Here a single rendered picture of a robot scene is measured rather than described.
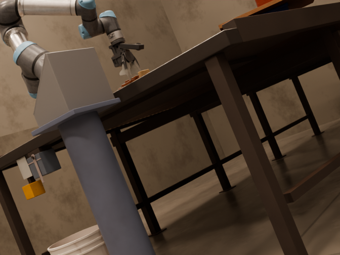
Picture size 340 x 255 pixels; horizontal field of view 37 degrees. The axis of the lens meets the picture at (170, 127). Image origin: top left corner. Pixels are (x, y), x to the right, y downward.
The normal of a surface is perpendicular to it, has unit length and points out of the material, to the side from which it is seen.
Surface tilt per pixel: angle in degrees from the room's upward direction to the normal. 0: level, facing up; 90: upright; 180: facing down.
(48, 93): 90
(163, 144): 90
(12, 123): 90
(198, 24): 90
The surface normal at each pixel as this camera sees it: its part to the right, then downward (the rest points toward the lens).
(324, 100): -0.55, 0.21
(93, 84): 0.74, -0.32
